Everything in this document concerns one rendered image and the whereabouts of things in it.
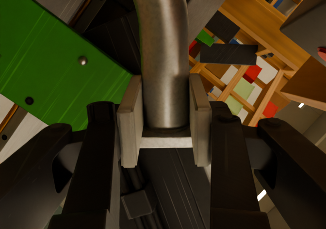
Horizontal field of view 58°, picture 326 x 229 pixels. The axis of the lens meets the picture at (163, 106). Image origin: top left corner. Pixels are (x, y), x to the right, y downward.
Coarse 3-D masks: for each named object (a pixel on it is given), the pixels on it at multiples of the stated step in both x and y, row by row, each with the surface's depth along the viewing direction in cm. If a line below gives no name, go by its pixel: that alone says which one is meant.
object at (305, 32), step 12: (312, 0) 28; (324, 0) 23; (300, 12) 29; (312, 12) 26; (324, 12) 24; (288, 24) 33; (300, 24) 30; (312, 24) 28; (324, 24) 26; (288, 36) 37; (300, 36) 34; (312, 36) 31; (324, 36) 29; (312, 48) 34; (324, 48) 32; (324, 60) 35
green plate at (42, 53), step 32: (0, 0) 32; (32, 0) 32; (0, 32) 33; (32, 32) 33; (64, 32) 33; (0, 64) 34; (32, 64) 34; (64, 64) 34; (96, 64) 35; (32, 96) 35; (64, 96) 35; (96, 96) 36
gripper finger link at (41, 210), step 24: (24, 144) 11; (48, 144) 11; (0, 168) 9; (24, 168) 9; (48, 168) 10; (0, 192) 8; (24, 192) 9; (48, 192) 10; (0, 216) 8; (24, 216) 9; (48, 216) 10
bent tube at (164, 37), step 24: (144, 0) 16; (168, 0) 16; (144, 24) 17; (168, 24) 16; (144, 48) 17; (168, 48) 17; (144, 72) 18; (168, 72) 17; (144, 96) 18; (168, 96) 18; (144, 120) 19; (168, 120) 18; (144, 144) 18; (168, 144) 18
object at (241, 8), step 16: (240, 0) 102; (256, 0) 102; (240, 16) 103; (256, 16) 102; (272, 16) 101; (256, 32) 103; (272, 32) 102; (272, 48) 104; (288, 48) 102; (288, 64) 108
